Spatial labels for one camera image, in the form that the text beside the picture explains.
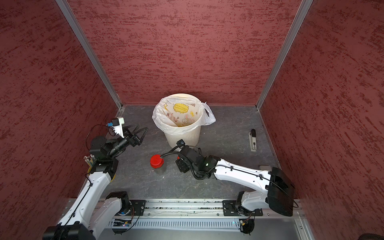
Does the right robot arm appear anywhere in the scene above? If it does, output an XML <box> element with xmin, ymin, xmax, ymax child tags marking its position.
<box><xmin>176</xmin><ymin>146</ymin><xmax>295</xmax><ymax>217</ymax></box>

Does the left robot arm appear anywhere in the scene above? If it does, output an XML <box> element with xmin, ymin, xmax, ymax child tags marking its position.
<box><xmin>43</xmin><ymin>123</ymin><xmax>148</xmax><ymax>240</ymax></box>

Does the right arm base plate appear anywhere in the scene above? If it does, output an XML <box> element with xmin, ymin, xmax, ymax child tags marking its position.
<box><xmin>222</xmin><ymin>200</ymin><xmax>263</xmax><ymax>217</ymax></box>

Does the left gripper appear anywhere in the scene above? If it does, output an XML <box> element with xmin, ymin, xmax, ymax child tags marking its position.
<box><xmin>108</xmin><ymin>122</ymin><xmax>149</xmax><ymax>158</ymax></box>

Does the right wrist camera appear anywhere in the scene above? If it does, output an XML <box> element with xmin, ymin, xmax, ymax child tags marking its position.
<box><xmin>177</xmin><ymin>140</ymin><xmax>186</xmax><ymax>148</ymax></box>

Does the cream plastic waste bin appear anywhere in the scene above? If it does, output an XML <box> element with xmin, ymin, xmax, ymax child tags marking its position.
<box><xmin>154</xmin><ymin>93</ymin><xmax>205</xmax><ymax>149</ymax></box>

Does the white printed bin liner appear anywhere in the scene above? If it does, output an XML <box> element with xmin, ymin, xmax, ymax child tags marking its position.
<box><xmin>152</xmin><ymin>94</ymin><xmax>216</xmax><ymax>135</ymax></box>

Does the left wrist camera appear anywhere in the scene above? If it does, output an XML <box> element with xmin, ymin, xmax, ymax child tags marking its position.
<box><xmin>107</xmin><ymin>117</ymin><xmax>125</xmax><ymax>138</ymax></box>

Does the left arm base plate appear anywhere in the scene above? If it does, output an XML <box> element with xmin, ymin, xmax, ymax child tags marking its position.
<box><xmin>117</xmin><ymin>200</ymin><xmax>147</xmax><ymax>217</ymax></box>

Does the aluminium mounting rail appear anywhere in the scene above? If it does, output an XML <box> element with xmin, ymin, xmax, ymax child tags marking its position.
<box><xmin>68</xmin><ymin>197</ymin><xmax>305</xmax><ymax>219</ymax></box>

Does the grey black stapler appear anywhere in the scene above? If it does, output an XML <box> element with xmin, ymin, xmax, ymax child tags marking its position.
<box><xmin>249</xmin><ymin>129</ymin><xmax>257</xmax><ymax>152</ymax></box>

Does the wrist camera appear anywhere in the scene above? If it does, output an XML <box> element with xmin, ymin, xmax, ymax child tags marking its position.
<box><xmin>177</xmin><ymin>140</ymin><xmax>186</xmax><ymax>148</ymax></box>
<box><xmin>107</xmin><ymin>117</ymin><xmax>125</xmax><ymax>138</ymax></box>

